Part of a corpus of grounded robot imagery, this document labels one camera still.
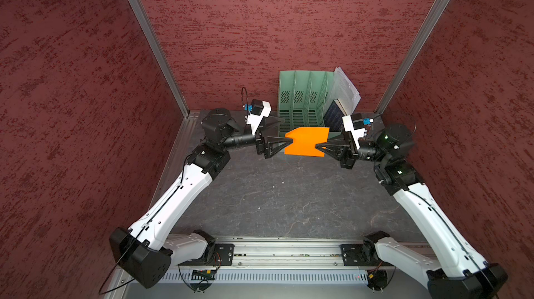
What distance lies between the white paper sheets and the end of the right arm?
425 millimetres

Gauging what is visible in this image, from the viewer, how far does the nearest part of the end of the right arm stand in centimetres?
53

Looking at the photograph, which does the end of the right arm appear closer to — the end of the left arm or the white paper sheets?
the end of the left arm

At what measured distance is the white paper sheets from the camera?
3.00 feet
